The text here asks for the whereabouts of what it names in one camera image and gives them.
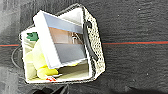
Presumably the white picture box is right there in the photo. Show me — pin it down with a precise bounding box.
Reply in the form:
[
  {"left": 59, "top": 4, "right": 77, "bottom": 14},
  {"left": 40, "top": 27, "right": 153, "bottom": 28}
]
[{"left": 32, "top": 9, "right": 88, "bottom": 70}]

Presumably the yellow plush toy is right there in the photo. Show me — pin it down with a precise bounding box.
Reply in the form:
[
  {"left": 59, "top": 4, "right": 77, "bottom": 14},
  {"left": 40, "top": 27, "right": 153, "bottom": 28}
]
[{"left": 23, "top": 39, "right": 68, "bottom": 81}]

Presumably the small green toy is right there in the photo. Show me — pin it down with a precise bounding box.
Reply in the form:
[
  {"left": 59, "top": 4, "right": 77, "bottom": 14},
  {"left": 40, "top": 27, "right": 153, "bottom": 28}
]
[{"left": 25, "top": 31, "right": 40, "bottom": 43}]

